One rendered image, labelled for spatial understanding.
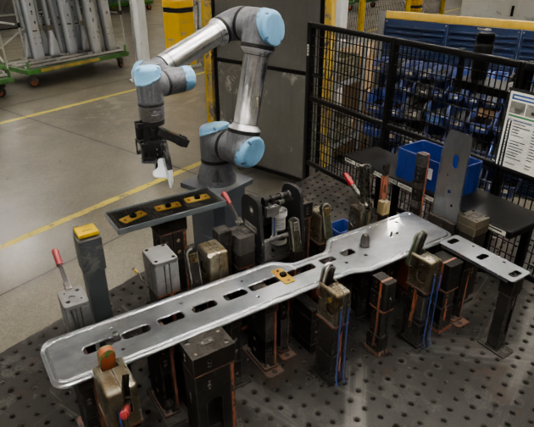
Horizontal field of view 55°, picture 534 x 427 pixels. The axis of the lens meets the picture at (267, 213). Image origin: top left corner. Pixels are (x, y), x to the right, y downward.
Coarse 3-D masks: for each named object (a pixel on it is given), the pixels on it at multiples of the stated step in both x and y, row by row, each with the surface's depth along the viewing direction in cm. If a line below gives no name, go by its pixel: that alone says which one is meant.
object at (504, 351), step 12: (504, 288) 164; (516, 288) 163; (504, 300) 166; (504, 312) 167; (492, 324) 172; (504, 324) 170; (480, 336) 180; (492, 336) 174; (504, 336) 173; (492, 348) 174; (504, 348) 175
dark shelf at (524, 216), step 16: (352, 160) 242; (368, 160) 240; (384, 160) 240; (432, 192) 209; (480, 192) 209; (464, 208) 196; (480, 208) 196; (496, 208) 196; (512, 208) 196; (496, 224) 185; (512, 224) 185; (528, 224) 185
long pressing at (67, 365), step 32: (384, 224) 191; (416, 224) 191; (320, 256) 172; (352, 256) 172; (384, 256) 172; (224, 288) 156; (288, 288) 156; (128, 320) 142; (192, 320) 142; (224, 320) 143; (64, 352) 131; (96, 352) 131; (128, 352) 131; (64, 384) 122
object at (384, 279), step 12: (384, 276) 163; (372, 288) 166; (384, 288) 160; (372, 300) 167; (384, 300) 162; (372, 312) 169; (384, 312) 164; (372, 324) 171; (384, 324) 168; (372, 336) 172; (384, 336) 170; (372, 348) 173; (384, 348) 171
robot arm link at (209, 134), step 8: (200, 128) 190; (208, 128) 187; (216, 128) 187; (224, 128) 188; (200, 136) 191; (208, 136) 188; (216, 136) 187; (200, 144) 193; (208, 144) 189; (216, 144) 186; (200, 152) 196; (208, 152) 191; (216, 152) 188; (208, 160) 193; (216, 160) 192; (224, 160) 194
